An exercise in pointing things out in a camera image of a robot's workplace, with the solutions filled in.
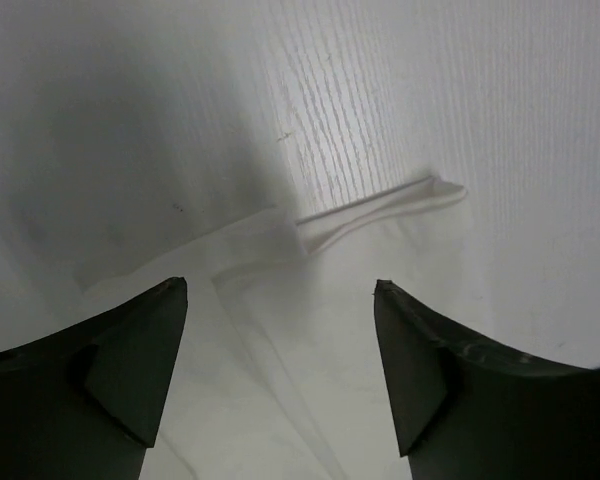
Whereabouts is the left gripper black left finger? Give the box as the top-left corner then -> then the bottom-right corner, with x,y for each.
0,277 -> 188,479

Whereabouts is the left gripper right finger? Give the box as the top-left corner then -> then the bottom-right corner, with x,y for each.
374,280 -> 600,479

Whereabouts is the white t shirt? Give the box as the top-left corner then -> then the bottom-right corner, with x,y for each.
77,172 -> 600,480

